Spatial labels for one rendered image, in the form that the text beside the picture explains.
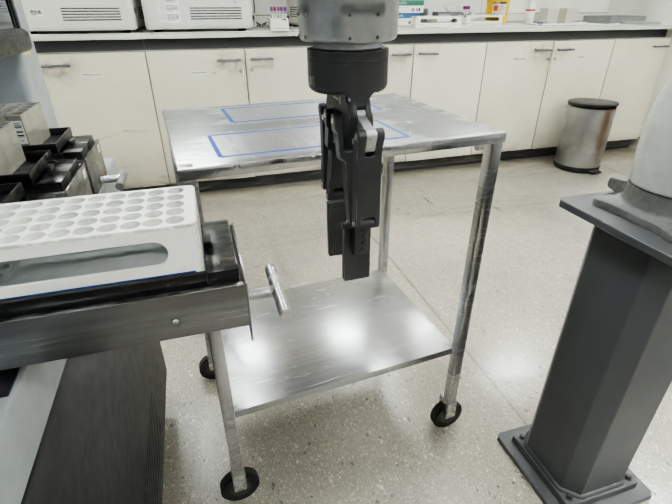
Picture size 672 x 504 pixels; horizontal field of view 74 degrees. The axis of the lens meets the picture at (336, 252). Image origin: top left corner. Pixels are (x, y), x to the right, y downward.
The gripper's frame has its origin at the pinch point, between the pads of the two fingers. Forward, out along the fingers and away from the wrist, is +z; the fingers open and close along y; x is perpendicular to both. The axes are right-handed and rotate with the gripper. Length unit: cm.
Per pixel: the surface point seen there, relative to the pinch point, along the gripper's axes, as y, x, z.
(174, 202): -0.8, -17.6, -6.9
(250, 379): -35, -12, 52
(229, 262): 4.4, -13.4, -2.2
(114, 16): -230, -45, -17
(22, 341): 6.7, -31.2, 0.9
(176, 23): -230, -17, -14
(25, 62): -56, -42, -15
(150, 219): 3.0, -19.6, -7.0
